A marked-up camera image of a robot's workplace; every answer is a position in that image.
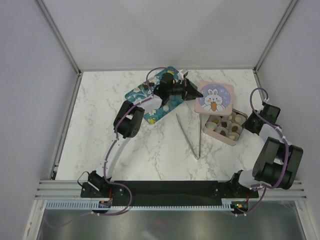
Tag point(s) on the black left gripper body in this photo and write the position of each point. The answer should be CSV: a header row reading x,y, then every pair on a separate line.
x,y
179,90

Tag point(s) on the aluminium frame post right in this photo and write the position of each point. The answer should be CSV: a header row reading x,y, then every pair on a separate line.
x,y
279,27

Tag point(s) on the metal tongs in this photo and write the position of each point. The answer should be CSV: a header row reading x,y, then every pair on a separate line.
x,y
192,133

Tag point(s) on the pink chocolate box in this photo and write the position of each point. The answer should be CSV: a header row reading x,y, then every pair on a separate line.
x,y
230,119

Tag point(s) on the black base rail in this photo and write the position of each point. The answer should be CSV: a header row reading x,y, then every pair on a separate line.
x,y
181,193

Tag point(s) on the aluminium frame post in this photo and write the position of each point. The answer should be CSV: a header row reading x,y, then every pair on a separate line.
x,y
57,34
279,27

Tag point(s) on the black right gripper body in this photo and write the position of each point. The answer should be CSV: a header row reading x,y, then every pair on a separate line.
x,y
250,122

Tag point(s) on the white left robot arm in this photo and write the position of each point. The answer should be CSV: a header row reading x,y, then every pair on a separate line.
x,y
128,121

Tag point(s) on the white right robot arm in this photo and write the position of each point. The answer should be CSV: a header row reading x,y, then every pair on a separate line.
x,y
277,164

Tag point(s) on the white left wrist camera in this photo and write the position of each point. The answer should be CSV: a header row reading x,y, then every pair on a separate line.
x,y
182,74

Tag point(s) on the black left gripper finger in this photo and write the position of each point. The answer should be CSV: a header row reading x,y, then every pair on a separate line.
x,y
192,95
189,86

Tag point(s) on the aluminium frame post left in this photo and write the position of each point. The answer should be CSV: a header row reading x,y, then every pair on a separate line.
x,y
57,34

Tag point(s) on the white slotted cable duct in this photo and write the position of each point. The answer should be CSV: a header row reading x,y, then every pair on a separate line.
x,y
98,205

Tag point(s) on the teal floral tray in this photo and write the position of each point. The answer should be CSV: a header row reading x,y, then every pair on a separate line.
x,y
147,99

